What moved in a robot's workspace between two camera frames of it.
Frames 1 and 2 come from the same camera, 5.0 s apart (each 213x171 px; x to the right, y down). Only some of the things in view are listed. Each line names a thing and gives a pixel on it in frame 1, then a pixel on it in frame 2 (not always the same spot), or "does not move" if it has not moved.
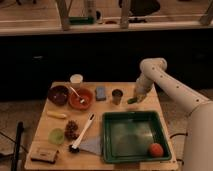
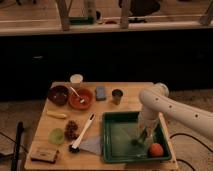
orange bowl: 75,101 does not move
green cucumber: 132,100 to 137,144
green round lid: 56,136 does not move
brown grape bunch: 71,132 does not move
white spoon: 80,98 does not move
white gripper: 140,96 to 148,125
